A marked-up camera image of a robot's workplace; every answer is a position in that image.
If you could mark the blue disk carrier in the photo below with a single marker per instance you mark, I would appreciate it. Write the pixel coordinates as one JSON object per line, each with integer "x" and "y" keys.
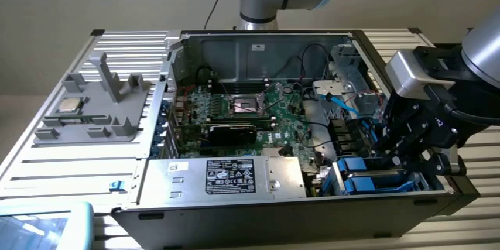
{"x": 351, "y": 165}
{"x": 363, "y": 185}

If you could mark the light blue teach pendant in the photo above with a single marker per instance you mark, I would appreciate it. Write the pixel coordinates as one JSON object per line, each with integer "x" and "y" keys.
{"x": 43, "y": 226}

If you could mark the small blue plastic latch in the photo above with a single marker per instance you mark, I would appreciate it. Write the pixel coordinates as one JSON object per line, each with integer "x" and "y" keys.
{"x": 116, "y": 187}

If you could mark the CPU socket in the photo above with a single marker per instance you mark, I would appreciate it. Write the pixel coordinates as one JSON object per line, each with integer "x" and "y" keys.
{"x": 247, "y": 104}

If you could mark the black open PC case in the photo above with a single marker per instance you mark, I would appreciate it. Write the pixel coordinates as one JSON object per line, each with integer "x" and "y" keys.
{"x": 282, "y": 223}

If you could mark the silver CPU chip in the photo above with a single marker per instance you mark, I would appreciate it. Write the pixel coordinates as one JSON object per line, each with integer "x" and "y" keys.
{"x": 71, "y": 105}

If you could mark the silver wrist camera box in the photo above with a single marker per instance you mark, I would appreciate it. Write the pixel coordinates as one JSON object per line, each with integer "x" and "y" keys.
{"x": 414, "y": 74}

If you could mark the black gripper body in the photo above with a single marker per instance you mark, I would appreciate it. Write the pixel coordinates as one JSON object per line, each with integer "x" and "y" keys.
{"x": 446, "y": 127}

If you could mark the silver disk bay cage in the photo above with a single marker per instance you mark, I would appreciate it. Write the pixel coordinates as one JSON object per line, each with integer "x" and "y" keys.
{"x": 343, "y": 86}

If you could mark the grey parts rack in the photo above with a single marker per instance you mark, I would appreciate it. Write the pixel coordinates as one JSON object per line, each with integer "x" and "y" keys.
{"x": 102, "y": 109}

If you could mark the black RAM slot bank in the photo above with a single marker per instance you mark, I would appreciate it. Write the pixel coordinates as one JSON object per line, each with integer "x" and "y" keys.
{"x": 242, "y": 85}

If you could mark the black graphics card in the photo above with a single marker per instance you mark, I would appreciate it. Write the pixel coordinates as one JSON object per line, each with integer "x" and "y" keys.
{"x": 231, "y": 135}

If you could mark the black table corner cap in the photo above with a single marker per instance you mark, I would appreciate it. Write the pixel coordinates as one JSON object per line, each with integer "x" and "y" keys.
{"x": 98, "y": 32}
{"x": 415, "y": 30}

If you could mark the green RAM stick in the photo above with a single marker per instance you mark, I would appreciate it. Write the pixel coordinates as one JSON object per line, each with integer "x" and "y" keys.
{"x": 74, "y": 119}

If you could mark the green motherboard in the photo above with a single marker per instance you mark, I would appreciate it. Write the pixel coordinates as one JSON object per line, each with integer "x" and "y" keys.
{"x": 288, "y": 118}

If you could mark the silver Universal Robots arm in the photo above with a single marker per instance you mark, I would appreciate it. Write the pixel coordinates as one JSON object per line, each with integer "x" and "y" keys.
{"x": 266, "y": 1}

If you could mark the silver power supply unit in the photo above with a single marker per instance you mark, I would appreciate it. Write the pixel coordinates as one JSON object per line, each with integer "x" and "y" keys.
{"x": 187, "y": 179}

